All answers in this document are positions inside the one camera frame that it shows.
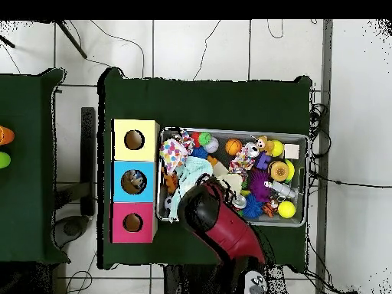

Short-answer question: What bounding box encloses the wooden box with three holes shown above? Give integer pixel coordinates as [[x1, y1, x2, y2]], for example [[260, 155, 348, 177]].
[[109, 118, 161, 244]]

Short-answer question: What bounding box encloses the yellow ball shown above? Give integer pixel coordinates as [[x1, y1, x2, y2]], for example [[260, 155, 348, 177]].
[[277, 201, 297, 220], [270, 139, 285, 158]]

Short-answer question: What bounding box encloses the black panel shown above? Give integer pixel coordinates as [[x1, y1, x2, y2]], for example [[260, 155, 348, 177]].
[[80, 106, 96, 217]]

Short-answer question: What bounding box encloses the black tripod leg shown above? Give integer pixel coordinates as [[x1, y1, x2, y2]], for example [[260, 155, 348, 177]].
[[54, 19, 89, 60], [0, 34, 16, 49]]

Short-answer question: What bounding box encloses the grey round base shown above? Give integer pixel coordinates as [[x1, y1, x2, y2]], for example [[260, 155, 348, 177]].
[[53, 214, 91, 250]]

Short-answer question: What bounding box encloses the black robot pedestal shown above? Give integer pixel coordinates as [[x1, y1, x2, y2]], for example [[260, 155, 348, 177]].
[[163, 264, 240, 294]]

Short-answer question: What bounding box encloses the light blue muslin cloth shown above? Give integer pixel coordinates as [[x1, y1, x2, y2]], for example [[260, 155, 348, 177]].
[[169, 155, 214, 221]]

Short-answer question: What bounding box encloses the small white baseball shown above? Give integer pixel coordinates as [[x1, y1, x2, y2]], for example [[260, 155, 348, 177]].
[[202, 136, 221, 154]]

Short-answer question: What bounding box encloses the black cable with connector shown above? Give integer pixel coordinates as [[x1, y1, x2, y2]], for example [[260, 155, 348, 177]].
[[309, 171, 392, 188]]

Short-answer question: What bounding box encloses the cream muslin cloth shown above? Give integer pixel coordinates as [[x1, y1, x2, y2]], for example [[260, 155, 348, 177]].
[[218, 172, 244, 198]]

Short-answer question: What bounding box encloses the dark green table cloth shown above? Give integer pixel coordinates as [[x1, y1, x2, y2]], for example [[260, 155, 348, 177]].
[[0, 67, 72, 265], [96, 67, 313, 273]]

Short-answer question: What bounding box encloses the orange plastic object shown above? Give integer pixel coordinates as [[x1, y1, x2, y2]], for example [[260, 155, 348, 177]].
[[0, 125, 15, 146]]

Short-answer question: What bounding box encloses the purple spiky ball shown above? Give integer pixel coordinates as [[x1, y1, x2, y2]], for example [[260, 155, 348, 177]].
[[248, 169, 273, 203]]

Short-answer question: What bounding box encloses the polka dot paper napkin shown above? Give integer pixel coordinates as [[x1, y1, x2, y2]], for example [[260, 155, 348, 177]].
[[159, 129, 195, 175]]

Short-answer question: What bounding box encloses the brown monkey plush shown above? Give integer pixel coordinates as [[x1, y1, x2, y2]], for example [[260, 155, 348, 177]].
[[256, 135, 276, 155]]

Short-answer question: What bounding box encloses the thin black floor cable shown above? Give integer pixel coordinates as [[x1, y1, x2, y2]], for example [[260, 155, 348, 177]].
[[90, 19, 145, 77], [192, 19, 221, 81]]

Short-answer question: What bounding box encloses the small orange basketball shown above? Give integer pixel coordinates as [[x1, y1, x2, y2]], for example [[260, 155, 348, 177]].
[[225, 138, 243, 156]]

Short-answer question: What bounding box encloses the silver mesh bin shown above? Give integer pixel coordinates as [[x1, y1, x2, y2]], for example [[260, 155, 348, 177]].
[[156, 126, 309, 228]]

